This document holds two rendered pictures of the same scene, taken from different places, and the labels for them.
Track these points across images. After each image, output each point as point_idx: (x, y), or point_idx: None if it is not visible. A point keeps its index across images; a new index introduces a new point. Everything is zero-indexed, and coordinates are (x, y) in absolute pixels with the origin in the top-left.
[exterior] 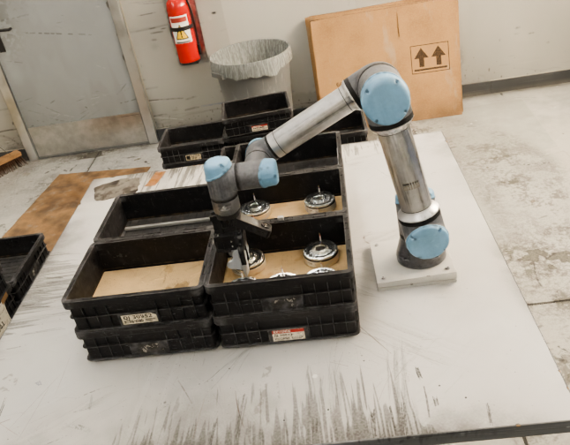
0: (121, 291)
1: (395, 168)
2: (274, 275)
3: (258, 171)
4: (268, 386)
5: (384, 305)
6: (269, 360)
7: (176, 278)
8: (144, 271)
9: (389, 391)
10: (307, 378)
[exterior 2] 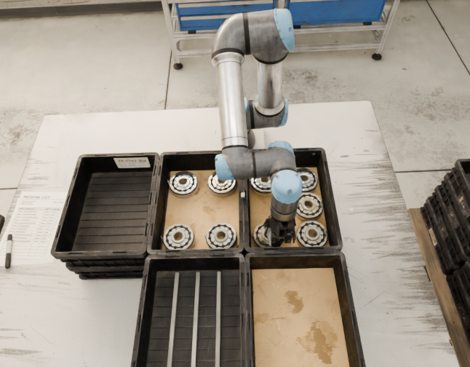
0: (297, 365)
1: (281, 79)
2: (297, 210)
3: (292, 154)
4: (363, 237)
5: None
6: None
7: (279, 306)
8: (263, 346)
9: (361, 170)
10: (353, 213)
